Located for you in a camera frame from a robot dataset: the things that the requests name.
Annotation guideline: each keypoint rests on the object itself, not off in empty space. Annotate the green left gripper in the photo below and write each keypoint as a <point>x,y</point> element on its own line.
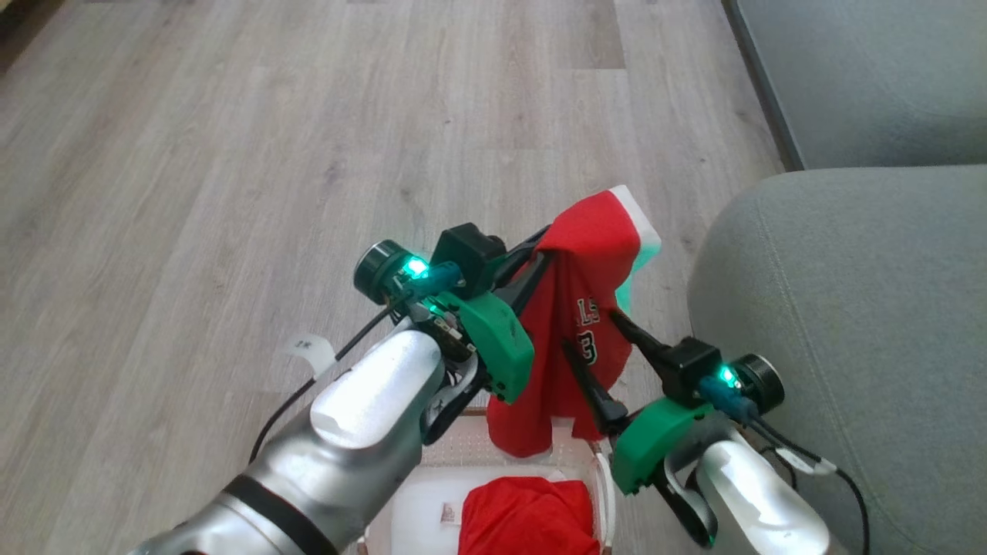
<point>493,347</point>

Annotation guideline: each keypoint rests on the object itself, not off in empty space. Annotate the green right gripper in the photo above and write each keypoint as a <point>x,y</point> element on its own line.
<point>655,439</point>

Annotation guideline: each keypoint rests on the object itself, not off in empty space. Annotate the red basketball jersey white trim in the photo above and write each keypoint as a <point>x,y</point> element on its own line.
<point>586,254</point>

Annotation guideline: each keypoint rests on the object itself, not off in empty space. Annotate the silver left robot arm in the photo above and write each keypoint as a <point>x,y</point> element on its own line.
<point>362,408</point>

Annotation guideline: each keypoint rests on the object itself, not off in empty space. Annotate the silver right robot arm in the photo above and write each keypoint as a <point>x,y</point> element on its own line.
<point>759,501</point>

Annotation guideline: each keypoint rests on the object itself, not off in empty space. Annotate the grey fabric rounded seat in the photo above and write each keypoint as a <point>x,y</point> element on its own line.
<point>848,331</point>

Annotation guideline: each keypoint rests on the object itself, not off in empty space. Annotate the white laundry basket brown rim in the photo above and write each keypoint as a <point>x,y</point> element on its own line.
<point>420,509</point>

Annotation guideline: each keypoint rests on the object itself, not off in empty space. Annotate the grey fabric sofa section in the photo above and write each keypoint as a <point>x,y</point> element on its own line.
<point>871,77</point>

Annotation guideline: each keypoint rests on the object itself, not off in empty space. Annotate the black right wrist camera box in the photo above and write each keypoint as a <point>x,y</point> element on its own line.
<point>686,370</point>

